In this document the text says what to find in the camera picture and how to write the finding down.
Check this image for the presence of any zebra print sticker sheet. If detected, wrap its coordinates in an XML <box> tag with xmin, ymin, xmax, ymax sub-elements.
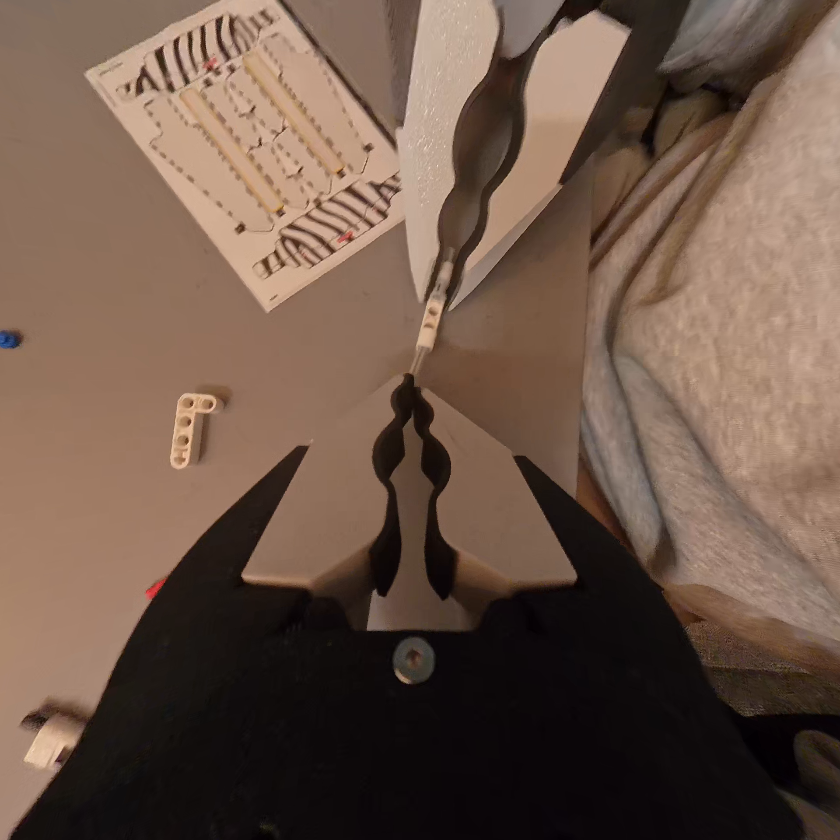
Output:
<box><xmin>84</xmin><ymin>0</ymin><xmax>406</xmax><ymax>314</ymax></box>

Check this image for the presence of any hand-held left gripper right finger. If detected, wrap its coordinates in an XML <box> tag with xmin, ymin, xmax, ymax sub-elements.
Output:
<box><xmin>412</xmin><ymin>387</ymin><xmax>580</xmax><ymax>630</ymax></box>

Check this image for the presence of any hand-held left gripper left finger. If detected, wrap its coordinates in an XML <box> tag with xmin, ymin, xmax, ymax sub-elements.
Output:
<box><xmin>241</xmin><ymin>374</ymin><xmax>416</xmax><ymax>630</ymax></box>

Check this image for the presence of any white lego block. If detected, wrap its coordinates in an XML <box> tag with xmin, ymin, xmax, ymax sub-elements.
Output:
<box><xmin>21</xmin><ymin>701</ymin><xmax>88</xmax><ymax>770</ymax></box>

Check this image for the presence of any person's grey sweatshirt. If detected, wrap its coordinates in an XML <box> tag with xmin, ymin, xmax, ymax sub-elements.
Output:
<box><xmin>580</xmin><ymin>0</ymin><xmax>840</xmax><ymax>664</ymax></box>

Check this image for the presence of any white angled lego beam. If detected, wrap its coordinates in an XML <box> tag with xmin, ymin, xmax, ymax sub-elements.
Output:
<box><xmin>169</xmin><ymin>392</ymin><xmax>226</xmax><ymax>470</ymax></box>

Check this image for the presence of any white lego connector with axle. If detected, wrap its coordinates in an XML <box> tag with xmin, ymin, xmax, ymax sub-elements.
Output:
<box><xmin>408</xmin><ymin>260</ymin><xmax>455</xmax><ymax>378</ymax></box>

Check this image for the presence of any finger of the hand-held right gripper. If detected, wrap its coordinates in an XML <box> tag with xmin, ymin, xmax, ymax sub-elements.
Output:
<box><xmin>446</xmin><ymin>12</ymin><xmax>634</xmax><ymax>312</ymax></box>
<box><xmin>398</xmin><ymin>0</ymin><xmax>526</xmax><ymax>304</ymax></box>

